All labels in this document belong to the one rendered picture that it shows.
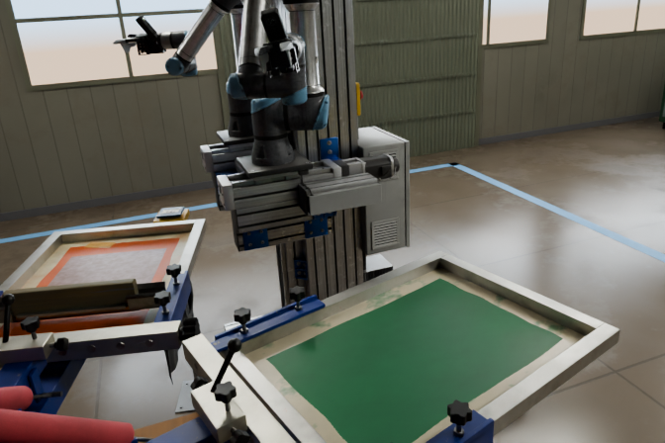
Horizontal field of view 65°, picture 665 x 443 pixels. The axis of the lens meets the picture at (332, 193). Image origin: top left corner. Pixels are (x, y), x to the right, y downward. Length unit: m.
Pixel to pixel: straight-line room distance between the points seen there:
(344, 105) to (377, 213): 0.47
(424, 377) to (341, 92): 1.15
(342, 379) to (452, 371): 0.25
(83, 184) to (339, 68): 4.08
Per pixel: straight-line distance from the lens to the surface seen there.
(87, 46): 5.49
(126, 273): 1.90
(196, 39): 2.30
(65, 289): 1.66
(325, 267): 2.22
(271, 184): 1.81
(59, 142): 5.65
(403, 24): 6.13
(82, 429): 1.05
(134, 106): 5.55
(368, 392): 1.23
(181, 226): 2.14
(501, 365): 1.33
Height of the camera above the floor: 1.76
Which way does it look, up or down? 20 degrees down
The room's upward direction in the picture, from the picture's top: 3 degrees counter-clockwise
